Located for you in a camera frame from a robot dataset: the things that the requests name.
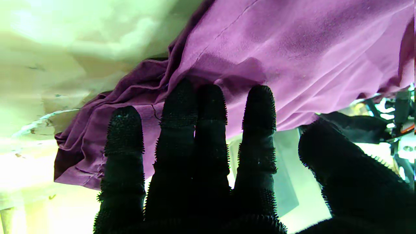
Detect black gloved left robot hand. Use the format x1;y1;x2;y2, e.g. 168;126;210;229
320;111;397;144

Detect magenta purple shorts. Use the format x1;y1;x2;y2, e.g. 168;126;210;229
54;0;416;190

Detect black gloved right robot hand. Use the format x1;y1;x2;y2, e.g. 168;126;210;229
94;79;416;234

